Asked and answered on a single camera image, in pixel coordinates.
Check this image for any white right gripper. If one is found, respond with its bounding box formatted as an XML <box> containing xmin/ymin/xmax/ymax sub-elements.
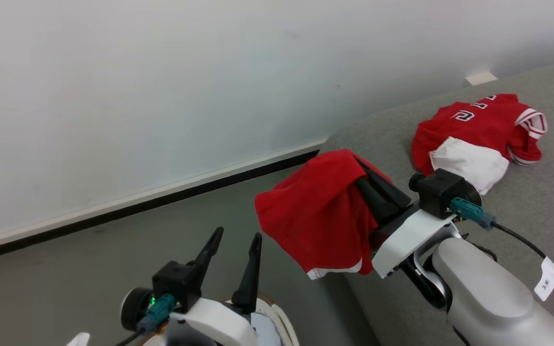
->
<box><xmin>353</xmin><ymin>156</ymin><xmax>461</xmax><ymax>279</ymax></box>

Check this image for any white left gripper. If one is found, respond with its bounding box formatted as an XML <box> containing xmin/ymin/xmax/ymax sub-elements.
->
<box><xmin>164</xmin><ymin>227</ymin><xmax>282</xmax><ymax>346</ymax></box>

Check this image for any red garment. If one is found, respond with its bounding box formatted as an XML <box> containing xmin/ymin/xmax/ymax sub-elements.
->
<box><xmin>254</xmin><ymin>148</ymin><xmax>395</xmax><ymax>280</ymax></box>

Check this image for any red and white jersey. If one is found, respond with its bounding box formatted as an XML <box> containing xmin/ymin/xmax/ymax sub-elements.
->
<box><xmin>411</xmin><ymin>93</ymin><xmax>548</xmax><ymax>196</ymax></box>

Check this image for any grey fabric sofa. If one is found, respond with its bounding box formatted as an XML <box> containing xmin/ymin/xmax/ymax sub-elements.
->
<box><xmin>320</xmin><ymin>58</ymin><xmax>554</xmax><ymax>346</ymax></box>

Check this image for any white and black baseboard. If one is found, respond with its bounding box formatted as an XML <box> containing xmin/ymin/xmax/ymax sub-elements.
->
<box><xmin>0</xmin><ymin>138</ymin><xmax>328</xmax><ymax>266</ymax></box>

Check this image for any teal left camera connector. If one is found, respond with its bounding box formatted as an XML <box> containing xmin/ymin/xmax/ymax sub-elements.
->
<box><xmin>137</xmin><ymin>294</ymin><xmax>176</xmax><ymax>335</ymax></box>

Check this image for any teal camera connector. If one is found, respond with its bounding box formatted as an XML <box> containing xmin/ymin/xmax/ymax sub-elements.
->
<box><xmin>450</xmin><ymin>197</ymin><xmax>496</xmax><ymax>230</ymax></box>
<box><xmin>137</xmin><ymin>294</ymin><xmax>176</xmax><ymax>335</ymax></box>

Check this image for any teal right camera connector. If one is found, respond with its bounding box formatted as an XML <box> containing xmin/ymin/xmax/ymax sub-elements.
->
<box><xmin>450</xmin><ymin>197</ymin><xmax>496</xmax><ymax>230</ymax></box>

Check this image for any black left camera cable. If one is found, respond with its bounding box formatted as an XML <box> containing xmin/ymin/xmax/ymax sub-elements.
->
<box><xmin>113</xmin><ymin>328</ymin><xmax>147</xmax><ymax>346</ymax></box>

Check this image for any black camera cable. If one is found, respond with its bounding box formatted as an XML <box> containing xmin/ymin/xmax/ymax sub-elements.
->
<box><xmin>491</xmin><ymin>221</ymin><xmax>554</xmax><ymax>333</ymax></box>
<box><xmin>113</xmin><ymin>328</ymin><xmax>147</xmax><ymax>346</ymax></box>

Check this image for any black right camera cable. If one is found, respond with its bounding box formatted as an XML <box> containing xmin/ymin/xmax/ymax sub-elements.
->
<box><xmin>491</xmin><ymin>221</ymin><xmax>554</xmax><ymax>333</ymax></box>

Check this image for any white wall socket box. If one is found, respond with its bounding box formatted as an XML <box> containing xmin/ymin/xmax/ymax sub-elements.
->
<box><xmin>465</xmin><ymin>72</ymin><xmax>498</xmax><ymax>86</ymax></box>

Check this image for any white cable label tag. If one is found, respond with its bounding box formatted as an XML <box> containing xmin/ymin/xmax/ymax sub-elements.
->
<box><xmin>534</xmin><ymin>257</ymin><xmax>554</xmax><ymax>302</ymax></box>

